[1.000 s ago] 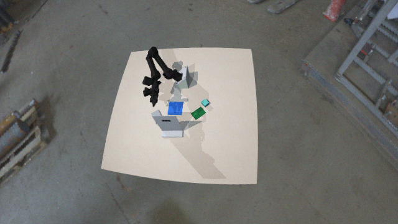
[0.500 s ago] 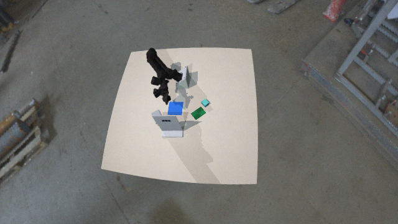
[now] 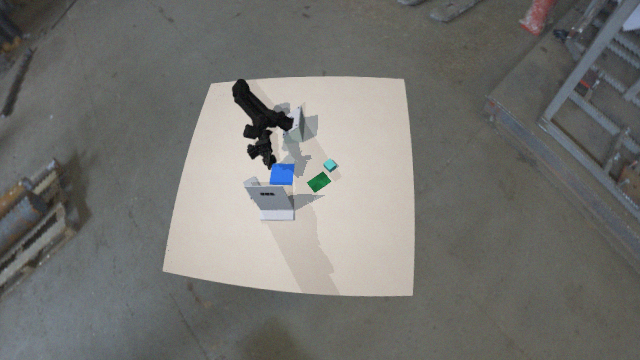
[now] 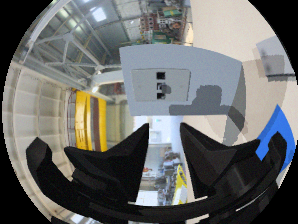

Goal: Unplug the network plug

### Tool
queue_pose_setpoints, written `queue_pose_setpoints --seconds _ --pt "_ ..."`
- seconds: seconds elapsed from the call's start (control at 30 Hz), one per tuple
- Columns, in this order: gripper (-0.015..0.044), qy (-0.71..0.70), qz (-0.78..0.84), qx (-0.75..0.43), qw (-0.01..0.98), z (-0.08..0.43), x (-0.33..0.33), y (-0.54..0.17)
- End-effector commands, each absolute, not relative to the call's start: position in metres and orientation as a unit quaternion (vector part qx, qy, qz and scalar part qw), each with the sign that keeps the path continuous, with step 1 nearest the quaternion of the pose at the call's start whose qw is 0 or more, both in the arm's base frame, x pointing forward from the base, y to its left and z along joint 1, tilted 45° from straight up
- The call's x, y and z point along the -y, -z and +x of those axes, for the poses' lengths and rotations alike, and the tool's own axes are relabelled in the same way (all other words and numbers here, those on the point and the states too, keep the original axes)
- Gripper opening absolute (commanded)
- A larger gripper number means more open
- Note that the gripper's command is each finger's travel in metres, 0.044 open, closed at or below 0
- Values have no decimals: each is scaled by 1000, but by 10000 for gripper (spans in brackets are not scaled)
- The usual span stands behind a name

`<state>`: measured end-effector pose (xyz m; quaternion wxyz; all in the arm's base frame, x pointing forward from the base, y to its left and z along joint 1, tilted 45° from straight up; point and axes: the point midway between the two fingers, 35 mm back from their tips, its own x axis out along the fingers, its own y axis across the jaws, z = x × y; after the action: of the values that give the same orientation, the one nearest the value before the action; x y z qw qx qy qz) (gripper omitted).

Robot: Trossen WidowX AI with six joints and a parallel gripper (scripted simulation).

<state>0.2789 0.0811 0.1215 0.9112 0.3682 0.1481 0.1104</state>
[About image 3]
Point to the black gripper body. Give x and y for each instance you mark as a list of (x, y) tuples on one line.
[(265, 143)]

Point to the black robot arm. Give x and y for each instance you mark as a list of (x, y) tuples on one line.
[(261, 116)]

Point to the grey panel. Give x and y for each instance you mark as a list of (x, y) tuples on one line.
[(273, 202)]

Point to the teal rectangular block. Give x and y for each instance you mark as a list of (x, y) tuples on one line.
[(329, 165)]

